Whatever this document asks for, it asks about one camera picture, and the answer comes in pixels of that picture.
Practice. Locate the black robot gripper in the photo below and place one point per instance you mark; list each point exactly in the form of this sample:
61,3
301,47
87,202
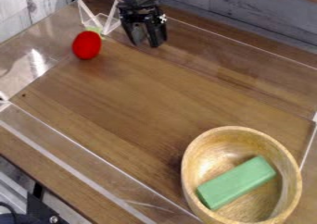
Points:
138,12

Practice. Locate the red plush strawberry toy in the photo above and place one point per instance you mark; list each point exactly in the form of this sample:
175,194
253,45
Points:
87,44

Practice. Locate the wooden bowl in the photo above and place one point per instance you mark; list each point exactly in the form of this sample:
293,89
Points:
217,151

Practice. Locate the green rectangular block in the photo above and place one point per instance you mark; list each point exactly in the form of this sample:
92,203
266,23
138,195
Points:
234,183

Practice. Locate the clear acrylic corner bracket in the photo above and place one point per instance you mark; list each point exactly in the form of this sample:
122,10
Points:
102,23

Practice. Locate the clear acrylic barrier wall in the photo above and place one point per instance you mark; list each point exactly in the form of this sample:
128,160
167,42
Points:
98,128

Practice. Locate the black metal clamp bracket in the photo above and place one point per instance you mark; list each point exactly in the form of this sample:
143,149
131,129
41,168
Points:
40,213

